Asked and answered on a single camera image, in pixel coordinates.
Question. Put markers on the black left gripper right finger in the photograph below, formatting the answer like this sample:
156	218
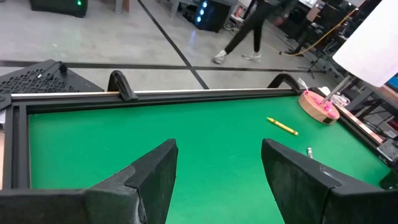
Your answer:
311	202

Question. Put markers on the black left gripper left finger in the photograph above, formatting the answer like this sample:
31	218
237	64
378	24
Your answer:
140	202

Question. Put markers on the white crayon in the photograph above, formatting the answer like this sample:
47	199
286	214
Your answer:
310	152

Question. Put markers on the yellow crayon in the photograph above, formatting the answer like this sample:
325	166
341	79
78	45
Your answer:
282	126

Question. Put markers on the round wooden lamp base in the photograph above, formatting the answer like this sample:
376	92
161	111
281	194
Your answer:
312	112

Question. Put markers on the clear plastic bag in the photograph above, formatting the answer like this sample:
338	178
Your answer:
340	99

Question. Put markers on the metal lamp pole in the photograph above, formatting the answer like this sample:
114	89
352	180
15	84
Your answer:
337	90

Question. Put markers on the white cylindrical lamp shade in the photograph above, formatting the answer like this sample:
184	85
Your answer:
370	49

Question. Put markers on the person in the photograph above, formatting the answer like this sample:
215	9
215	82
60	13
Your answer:
248	28

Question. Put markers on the black computer blue lights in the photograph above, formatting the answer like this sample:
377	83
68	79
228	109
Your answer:
214	14

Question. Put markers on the black device green light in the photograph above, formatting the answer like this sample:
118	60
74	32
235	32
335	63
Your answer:
59	6

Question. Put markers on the silver metal bracket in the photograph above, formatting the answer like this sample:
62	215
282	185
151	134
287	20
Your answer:
388	151

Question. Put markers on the black frame bracket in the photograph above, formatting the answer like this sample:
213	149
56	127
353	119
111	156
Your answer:
121	85
284	79

